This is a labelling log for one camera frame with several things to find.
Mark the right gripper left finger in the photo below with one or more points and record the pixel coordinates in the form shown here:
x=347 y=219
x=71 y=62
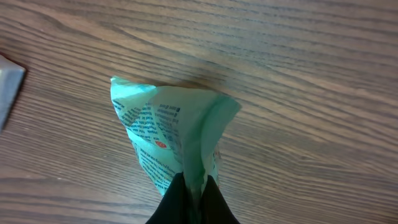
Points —
x=174 y=208

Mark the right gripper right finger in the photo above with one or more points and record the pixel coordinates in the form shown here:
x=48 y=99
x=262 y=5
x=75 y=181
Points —
x=213 y=207

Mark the teal snack packet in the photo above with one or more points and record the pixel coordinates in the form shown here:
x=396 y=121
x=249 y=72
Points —
x=173 y=129

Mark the white barcode scanner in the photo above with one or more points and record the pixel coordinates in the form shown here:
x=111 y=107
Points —
x=12 y=76

